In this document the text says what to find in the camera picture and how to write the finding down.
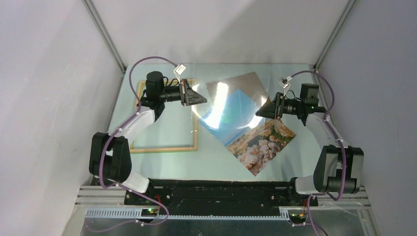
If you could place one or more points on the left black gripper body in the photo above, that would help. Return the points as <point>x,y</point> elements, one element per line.
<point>179,93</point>

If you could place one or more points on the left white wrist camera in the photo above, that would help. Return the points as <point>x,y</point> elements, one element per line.
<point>179,70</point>

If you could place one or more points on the brown backing board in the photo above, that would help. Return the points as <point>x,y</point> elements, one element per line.
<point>248,83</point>

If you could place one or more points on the seaside landscape photo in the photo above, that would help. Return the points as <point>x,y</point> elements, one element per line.
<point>253,141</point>

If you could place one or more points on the wooden picture frame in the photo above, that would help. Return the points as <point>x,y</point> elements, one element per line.
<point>176,130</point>

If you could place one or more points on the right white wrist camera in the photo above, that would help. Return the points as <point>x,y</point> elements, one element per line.
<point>284,83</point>

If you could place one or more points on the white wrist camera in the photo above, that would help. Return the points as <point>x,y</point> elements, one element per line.
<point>179,70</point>
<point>284,83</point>

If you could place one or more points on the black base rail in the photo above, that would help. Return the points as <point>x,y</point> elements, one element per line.
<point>220,198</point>

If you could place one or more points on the aluminium frame rails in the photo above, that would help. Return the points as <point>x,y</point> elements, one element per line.
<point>101,211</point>

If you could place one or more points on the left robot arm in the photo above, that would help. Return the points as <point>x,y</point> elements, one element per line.
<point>110,157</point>

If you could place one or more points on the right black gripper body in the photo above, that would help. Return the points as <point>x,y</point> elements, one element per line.
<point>287,106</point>

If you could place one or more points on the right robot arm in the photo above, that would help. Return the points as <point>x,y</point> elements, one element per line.
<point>339,166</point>

